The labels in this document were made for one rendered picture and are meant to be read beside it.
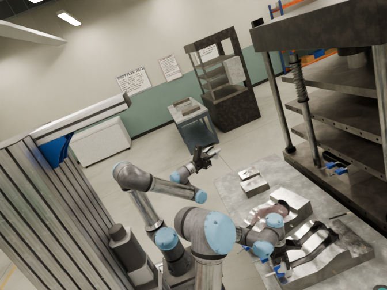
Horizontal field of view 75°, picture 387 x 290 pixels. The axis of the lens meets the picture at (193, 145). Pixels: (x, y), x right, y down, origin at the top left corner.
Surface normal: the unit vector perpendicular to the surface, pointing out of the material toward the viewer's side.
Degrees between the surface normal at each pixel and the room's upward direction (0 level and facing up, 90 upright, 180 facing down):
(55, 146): 90
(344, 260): 90
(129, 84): 90
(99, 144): 90
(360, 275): 0
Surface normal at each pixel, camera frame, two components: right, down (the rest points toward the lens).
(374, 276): -0.37, -0.86
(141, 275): 0.14, 0.33
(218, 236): 0.71, -0.13
